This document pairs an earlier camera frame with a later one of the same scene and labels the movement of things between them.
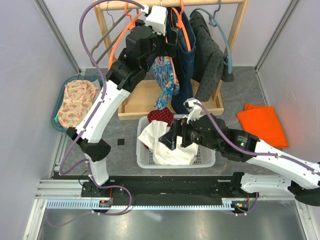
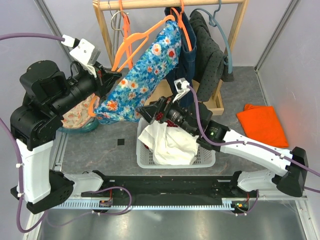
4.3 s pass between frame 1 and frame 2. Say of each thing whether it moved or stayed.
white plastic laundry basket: stayed
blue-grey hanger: stayed
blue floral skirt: moved
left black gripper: moved
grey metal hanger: moved
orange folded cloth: stayed
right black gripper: moved
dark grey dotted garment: stayed
